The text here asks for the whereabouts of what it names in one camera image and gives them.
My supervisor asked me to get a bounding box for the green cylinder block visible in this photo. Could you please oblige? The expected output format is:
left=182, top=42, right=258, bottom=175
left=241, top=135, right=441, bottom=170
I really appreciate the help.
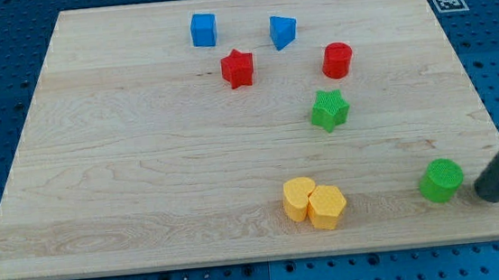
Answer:
left=419, top=158, right=464, bottom=203

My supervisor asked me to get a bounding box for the fiducial marker tag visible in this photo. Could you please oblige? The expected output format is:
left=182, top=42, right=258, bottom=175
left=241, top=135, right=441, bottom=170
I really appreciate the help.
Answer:
left=431, top=0, right=469, bottom=14

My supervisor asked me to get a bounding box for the red cylinder block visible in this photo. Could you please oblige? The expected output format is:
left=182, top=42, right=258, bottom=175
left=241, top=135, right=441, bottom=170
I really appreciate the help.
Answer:
left=322, top=42, right=353, bottom=79

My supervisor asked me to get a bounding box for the green star block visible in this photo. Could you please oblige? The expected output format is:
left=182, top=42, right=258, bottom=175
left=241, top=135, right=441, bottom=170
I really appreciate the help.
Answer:
left=311, top=89, right=350, bottom=133

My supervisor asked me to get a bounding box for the yellow hexagon block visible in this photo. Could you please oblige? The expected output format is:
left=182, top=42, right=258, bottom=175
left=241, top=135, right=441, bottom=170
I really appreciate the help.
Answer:
left=307, top=184, right=347, bottom=230

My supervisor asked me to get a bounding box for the yellow heart block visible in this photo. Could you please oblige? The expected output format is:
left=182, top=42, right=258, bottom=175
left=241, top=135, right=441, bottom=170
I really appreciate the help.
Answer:
left=282, top=177, right=316, bottom=222

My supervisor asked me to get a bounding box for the blue triangle block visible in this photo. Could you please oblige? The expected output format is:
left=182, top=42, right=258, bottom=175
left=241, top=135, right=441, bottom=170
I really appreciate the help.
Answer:
left=269, top=16, right=297, bottom=51

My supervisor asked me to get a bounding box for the red star block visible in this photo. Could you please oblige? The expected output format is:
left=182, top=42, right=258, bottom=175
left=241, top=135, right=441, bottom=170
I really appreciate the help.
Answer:
left=220, top=49, right=254, bottom=89

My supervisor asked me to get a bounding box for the blue cube block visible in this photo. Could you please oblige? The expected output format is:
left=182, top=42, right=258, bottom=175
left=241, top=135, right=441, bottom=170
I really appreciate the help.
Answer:
left=190, top=14, right=217, bottom=47

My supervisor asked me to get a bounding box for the wooden board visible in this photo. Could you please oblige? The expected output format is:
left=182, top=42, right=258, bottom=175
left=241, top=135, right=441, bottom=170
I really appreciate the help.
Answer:
left=0, top=0, right=499, bottom=280

